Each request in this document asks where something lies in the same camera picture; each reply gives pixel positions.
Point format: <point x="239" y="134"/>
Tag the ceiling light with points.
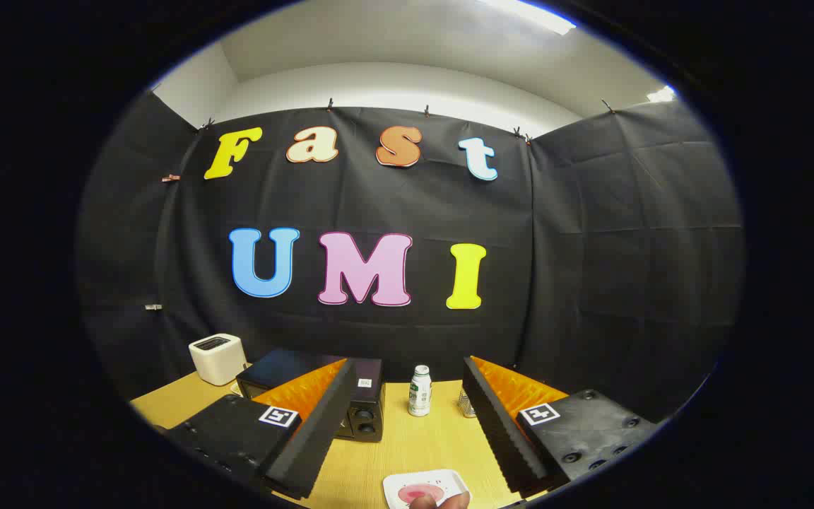
<point x="661" y="94"/>

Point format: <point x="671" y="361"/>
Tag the pink meat slice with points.
<point x="421" y="491"/>

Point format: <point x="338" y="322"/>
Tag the black toaster oven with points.
<point x="368" y="413"/>

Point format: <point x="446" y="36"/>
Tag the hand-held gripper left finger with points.
<point x="322" y="424"/>

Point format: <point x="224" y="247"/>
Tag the white square plate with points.
<point x="449" y="481"/>

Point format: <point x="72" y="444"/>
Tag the white plastic bottle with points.
<point x="420" y="396"/>

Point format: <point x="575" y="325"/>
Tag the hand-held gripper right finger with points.
<point x="499" y="431"/>

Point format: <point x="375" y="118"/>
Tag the white bread toaster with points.
<point x="217" y="360"/>

